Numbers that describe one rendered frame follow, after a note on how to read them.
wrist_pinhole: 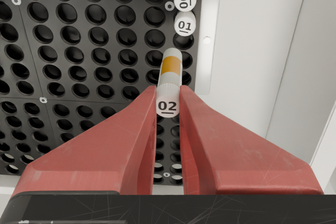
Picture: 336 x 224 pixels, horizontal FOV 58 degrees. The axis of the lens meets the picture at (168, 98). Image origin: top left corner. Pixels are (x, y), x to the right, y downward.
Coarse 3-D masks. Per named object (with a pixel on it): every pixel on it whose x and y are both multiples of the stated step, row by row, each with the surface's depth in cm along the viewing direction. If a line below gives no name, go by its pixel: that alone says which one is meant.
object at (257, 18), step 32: (224, 0) 24; (256, 0) 24; (288, 0) 23; (224, 32) 25; (256, 32) 25; (288, 32) 25; (224, 64) 27; (256, 64) 27; (224, 96) 29; (256, 96) 29; (256, 128) 31; (0, 192) 30; (160, 192) 30
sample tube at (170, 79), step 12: (168, 48) 16; (168, 60) 15; (180, 60) 15; (168, 72) 14; (180, 72) 14; (168, 84) 13; (180, 84) 14; (156, 96) 13; (168, 96) 12; (156, 108) 13; (168, 108) 13
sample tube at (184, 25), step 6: (180, 12) 18; (186, 12) 17; (180, 18) 17; (186, 18) 17; (192, 18) 17; (174, 24) 17; (180, 24) 17; (186, 24) 17; (192, 24) 17; (180, 30) 17; (186, 30) 17; (192, 30) 17
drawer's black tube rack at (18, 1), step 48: (0, 0) 18; (48, 0) 18; (96, 0) 18; (144, 0) 18; (0, 48) 20; (48, 48) 23; (96, 48) 20; (144, 48) 20; (0, 96) 23; (48, 96) 22; (96, 96) 22; (0, 144) 26; (48, 144) 25
